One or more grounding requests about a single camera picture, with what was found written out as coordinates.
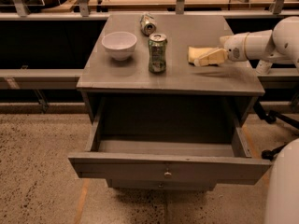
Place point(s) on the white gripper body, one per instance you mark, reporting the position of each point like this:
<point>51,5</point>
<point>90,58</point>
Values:
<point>234,48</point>

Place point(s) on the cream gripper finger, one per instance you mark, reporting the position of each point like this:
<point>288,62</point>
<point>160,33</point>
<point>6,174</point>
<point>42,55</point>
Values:
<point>213,56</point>
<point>226,40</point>

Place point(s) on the yellow sponge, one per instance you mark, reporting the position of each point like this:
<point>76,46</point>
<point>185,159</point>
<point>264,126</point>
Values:
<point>198,56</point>

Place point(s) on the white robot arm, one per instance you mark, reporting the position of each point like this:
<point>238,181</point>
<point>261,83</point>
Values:
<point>279,45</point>

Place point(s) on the grey open top drawer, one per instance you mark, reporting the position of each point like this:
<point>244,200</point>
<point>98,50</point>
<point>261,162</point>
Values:
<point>134,139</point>

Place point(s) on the metal drawer knob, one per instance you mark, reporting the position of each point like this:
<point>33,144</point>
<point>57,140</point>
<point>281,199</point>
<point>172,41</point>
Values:
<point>167,173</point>

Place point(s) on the clear soap dispenser bottle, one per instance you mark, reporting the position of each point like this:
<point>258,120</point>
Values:
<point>263,67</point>

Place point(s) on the upright green soda can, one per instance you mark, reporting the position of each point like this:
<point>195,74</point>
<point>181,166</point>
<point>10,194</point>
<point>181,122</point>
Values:
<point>157,51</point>

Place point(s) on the lying crushed soda can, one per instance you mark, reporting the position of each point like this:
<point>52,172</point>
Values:
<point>147,24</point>

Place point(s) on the grey wooden cabinet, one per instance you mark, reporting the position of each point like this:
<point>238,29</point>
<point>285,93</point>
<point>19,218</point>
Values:
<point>104,77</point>

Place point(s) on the white ceramic bowl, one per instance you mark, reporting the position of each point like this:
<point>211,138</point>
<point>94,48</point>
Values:
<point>119,45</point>

